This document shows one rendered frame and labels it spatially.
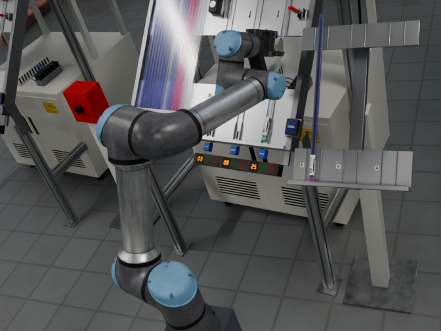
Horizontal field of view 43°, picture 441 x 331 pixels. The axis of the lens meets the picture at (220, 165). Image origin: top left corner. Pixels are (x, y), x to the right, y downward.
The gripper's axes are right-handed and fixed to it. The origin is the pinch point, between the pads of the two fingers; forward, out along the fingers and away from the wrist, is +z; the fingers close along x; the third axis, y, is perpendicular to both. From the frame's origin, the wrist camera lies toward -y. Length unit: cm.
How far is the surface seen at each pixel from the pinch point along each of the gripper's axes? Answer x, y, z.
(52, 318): 98, -118, -12
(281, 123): -4.9, -22.1, -4.6
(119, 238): 98, -91, 30
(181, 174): 61, -54, 30
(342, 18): -11.6, 14.0, 26.5
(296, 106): -9.8, -16.4, -4.3
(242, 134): 9.1, -27.1, -5.9
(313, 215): -12, -56, 11
